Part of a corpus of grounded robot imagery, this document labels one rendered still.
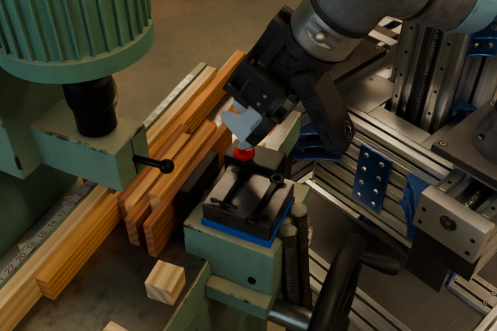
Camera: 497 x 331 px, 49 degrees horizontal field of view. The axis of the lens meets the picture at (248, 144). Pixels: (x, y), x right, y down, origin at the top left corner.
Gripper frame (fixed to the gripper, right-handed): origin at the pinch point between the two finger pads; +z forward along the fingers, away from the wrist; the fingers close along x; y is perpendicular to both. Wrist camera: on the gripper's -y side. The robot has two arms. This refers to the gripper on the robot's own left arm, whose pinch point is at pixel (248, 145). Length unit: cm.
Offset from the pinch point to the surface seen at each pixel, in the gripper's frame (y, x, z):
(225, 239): -5.1, 10.4, 6.0
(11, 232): 20.7, 14.5, 35.5
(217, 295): -9.7, 12.5, 15.0
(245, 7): 36, -219, 141
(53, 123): 22.0, 10.3, 8.8
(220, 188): -0.5, 5.7, 3.9
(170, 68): 42, -144, 144
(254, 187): -4.0, 3.8, 1.9
